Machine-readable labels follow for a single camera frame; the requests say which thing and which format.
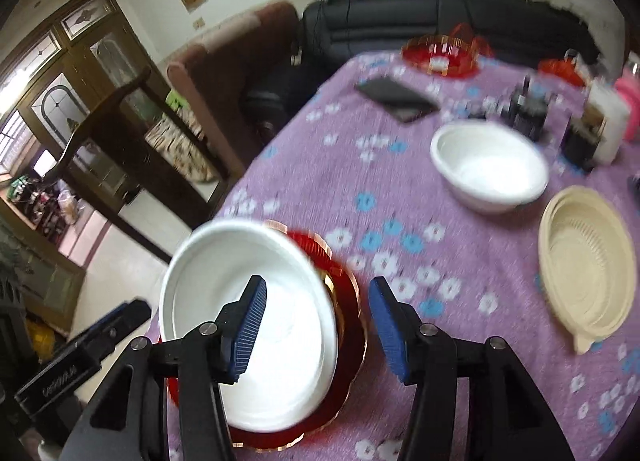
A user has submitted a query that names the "pink bottle with knitted sleeve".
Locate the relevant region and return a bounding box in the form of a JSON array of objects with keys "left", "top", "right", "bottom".
[{"left": 614, "top": 53, "right": 640, "bottom": 142}]

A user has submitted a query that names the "white plastic jar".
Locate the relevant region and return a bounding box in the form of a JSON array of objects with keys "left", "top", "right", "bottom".
[{"left": 585, "top": 78, "right": 632, "bottom": 164}]

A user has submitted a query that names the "black phone stand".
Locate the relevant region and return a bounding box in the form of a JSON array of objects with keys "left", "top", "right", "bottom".
[{"left": 560, "top": 113, "right": 603, "bottom": 174}]

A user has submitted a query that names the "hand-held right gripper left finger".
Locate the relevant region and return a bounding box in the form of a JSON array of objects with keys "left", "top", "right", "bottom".
[{"left": 65, "top": 275, "right": 268, "bottom": 461}]

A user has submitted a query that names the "red plastic bag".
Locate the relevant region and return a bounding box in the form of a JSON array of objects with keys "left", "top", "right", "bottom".
[{"left": 540, "top": 53, "right": 588, "bottom": 86}]

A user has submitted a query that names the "red plate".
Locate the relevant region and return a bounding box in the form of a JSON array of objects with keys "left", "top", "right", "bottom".
[{"left": 157, "top": 228, "right": 368, "bottom": 452}]

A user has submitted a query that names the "small white bowl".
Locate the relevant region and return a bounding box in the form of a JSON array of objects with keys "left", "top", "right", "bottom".
[{"left": 430, "top": 121, "right": 550, "bottom": 214}]

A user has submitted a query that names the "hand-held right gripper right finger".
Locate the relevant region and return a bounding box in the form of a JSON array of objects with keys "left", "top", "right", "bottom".
[{"left": 368, "top": 277, "right": 566, "bottom": 461}]

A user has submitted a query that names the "cluttered low shelf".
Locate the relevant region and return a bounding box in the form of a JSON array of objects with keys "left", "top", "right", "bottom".
[{"left": 0, "top": 171, "right": 86, "bottom": 252}]

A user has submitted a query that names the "red plastic basket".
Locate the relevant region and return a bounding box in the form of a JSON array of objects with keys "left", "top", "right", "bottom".
[{"left": 401, "top": 23, "right": 495, "bottom": 79}]

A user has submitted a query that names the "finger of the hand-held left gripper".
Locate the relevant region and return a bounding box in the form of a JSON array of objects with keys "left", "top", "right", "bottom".
[{"left": 75, "top": 300, "right": 152, "bottom": 342}]

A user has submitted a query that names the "black smartphone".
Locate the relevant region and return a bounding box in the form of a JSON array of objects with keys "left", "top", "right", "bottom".
[{"left": 355, "top": 77, "right": 441, "bottom": 124}]

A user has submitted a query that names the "patterned chair cushion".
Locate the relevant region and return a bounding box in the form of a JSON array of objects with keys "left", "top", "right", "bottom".
[{"left": 145, "top": 106, "right": 221, "bottom": 184}]

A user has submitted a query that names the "black sofa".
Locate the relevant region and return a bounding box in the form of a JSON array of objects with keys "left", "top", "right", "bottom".
[{"left": 240, "top": 0, "right": 601, "bottom": 142}]

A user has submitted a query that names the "dark bottle with red label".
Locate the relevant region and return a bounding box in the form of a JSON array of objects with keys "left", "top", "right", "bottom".
[{"left": 510, "top": 76, "right": 548, "bottom": 142}]

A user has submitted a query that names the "large white bowl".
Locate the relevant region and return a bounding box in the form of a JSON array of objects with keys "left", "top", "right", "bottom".
[{"left": 159, "top": 219, "right": 340, "bottom": 433}]

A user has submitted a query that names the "dark wooden chair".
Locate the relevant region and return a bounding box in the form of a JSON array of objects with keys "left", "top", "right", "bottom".
[{"left": 59, "top": 66, "right": 231, "bottom": 262}]

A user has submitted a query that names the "brown armchair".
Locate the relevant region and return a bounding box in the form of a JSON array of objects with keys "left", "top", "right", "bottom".
[{"left": 166, "top": 1, "right": 301, "bottom": 176}]

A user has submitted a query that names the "yellow bag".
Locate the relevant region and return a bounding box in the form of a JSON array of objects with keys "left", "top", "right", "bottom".
[{"left": 25, "top": 321, "right": 56, "bottom": 362}]

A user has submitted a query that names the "wooden glass-door cabinet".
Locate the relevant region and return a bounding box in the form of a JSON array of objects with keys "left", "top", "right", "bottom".
[{"left": 0, "top": 0, "right": 166, "bottom": 292}]

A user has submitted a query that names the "beige plastic bowl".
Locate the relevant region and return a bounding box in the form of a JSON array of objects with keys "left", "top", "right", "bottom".
[{"left": 538, "top": 185, "right": 640, "bottom": 355}]

